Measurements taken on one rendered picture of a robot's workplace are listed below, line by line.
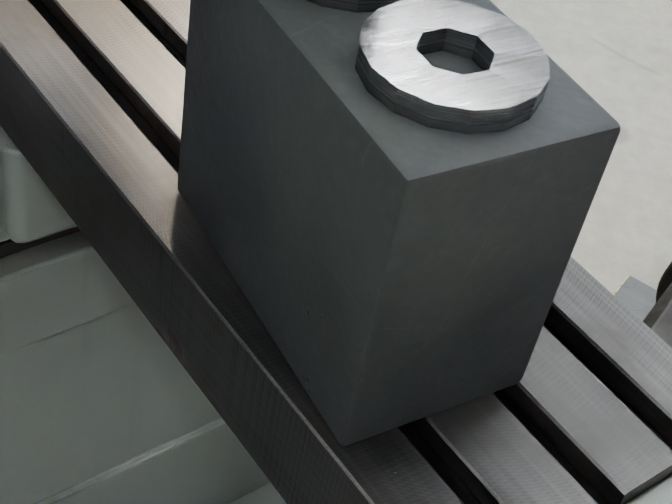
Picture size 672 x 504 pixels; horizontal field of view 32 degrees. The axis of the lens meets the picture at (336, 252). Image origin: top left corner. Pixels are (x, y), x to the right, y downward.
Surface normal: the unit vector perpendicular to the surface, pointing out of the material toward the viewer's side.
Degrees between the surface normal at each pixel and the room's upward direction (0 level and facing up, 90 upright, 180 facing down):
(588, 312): 0
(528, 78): 0
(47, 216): 90
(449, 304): 90
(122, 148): 0
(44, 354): 90
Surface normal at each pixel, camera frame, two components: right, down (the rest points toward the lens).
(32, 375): 0.58, 0.62
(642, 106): 0.14, -0.72
